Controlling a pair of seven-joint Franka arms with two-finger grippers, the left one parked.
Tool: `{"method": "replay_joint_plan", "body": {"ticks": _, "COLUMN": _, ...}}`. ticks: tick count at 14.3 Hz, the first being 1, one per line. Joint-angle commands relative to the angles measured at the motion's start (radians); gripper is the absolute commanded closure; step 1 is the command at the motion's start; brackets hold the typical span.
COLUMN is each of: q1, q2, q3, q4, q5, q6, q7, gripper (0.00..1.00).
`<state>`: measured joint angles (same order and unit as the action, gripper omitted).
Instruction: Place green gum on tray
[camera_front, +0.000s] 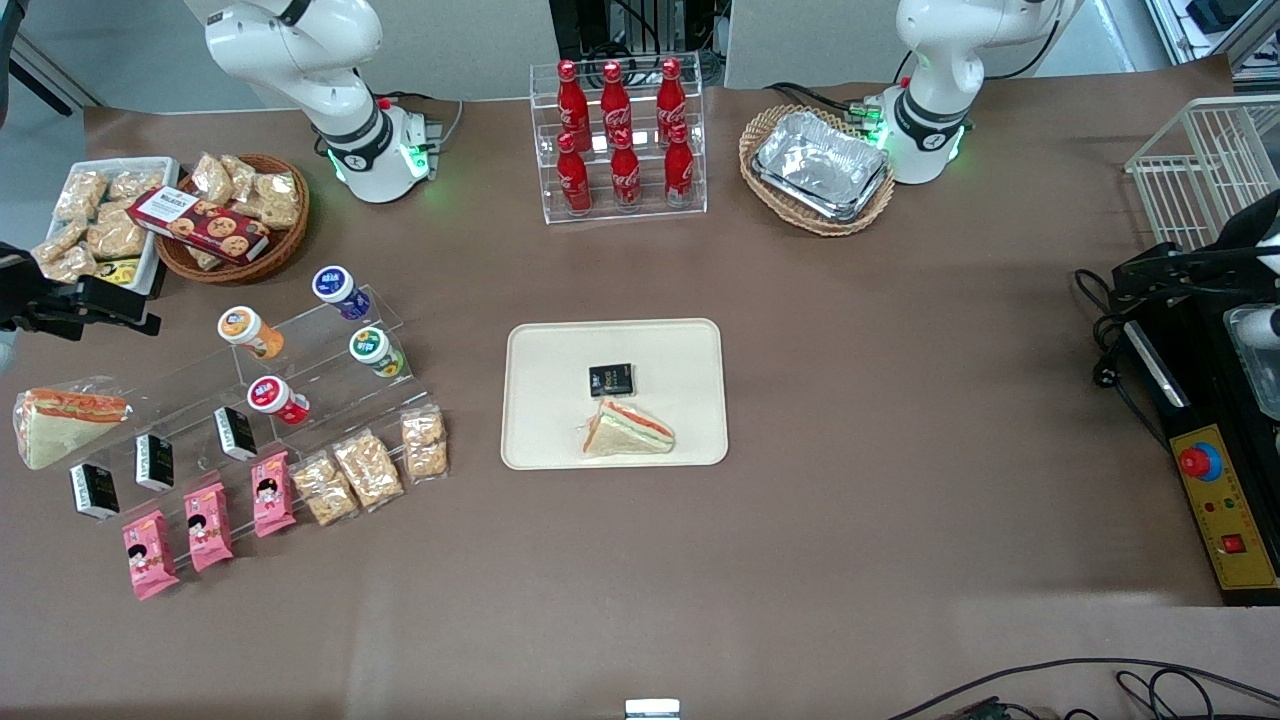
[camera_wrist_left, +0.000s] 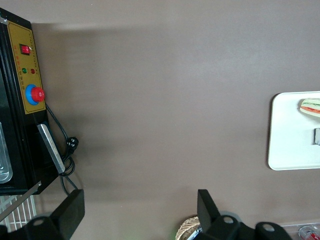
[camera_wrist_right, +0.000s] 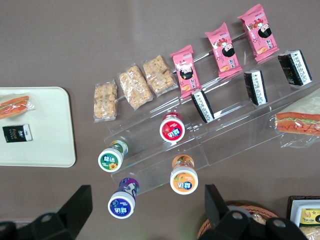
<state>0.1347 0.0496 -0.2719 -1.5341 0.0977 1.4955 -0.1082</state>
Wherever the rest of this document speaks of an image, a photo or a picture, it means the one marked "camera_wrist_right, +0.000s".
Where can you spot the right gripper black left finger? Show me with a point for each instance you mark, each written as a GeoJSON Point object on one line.
{"type": "Point", "coordinates": [75, 212]}

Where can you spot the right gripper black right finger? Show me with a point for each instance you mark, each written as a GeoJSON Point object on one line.
{"type": "Point", "coordinates": [220, 217]}

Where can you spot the green gum bottle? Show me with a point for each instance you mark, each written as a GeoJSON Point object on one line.
{"type": "Point", "coordinates": [110, 160]}

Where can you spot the purple gum bottle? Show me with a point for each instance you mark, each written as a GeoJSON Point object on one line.
{"type": "Point", "coordinates": [121, 206]}

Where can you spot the orange gum bottle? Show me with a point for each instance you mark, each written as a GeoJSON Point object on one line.
{"type": "Point", "coordinates": [183, 182]}

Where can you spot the beige plastic tray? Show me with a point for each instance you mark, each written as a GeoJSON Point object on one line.
{"type": "Point", "coordinates": [50, 150]}

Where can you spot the white tray of snack packs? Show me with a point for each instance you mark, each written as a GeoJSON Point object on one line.
{"type": "Point", "coordinates": [291, 207]}

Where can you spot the red gum bottle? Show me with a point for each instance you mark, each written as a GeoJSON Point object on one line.
{"type": "Point", "coordinates": [172, 131]}

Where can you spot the clear beige snack pack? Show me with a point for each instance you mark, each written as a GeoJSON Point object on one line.
{"type": "Point", "coordinates": [257, 218]}

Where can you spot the round wicker snack basket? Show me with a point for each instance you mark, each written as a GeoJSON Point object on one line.
{"type": "Point", "coordinates": [265, 211]}

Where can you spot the clear acrylic stepped shelf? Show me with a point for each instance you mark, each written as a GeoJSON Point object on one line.
{"type": "Point", "coordinates": [225, 140]}

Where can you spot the yellow snack packet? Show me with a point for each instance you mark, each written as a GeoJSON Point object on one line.
{"type": "Point", "coordinates": [311, 216]}

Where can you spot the clear cracker snack pack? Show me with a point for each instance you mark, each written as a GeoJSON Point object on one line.
{"type": "Point", "coordinates": [312, 233]}

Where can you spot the small black tissue packet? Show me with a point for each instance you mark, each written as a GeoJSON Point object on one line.
{"type": "Point", "coordinates": [15, 133]}

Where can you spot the black rice ball pack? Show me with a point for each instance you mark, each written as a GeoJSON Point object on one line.
{"type": "Point", "coordinates": [256, 87]}
{"type": "Point", "coordinates": [203, 105]}
{"type": "Point", "coordinates": [296, 68]}

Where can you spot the clear rice cracker pack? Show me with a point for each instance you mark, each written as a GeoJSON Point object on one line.
{"type": "Point", "coordinates": [135, 86]}
{"type": "Point", "coordinates": [105, 102]}
{"type": "Point", "coordinates": [158, 75]}

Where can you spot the wrapped triangle sandwich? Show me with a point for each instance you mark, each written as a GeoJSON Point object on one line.
{"type": "Point", "coordinates": [12, 107]}
{"type": "Point", "coordinates": [297, 122]}

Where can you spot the pink snack packet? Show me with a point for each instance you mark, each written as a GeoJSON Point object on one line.
{"type": "Point", "coordinates": [260, 35]}
{"type": "Point", "coordinates": [226, 52]}
{"type": "Point", "coordinates": [187, 75]}

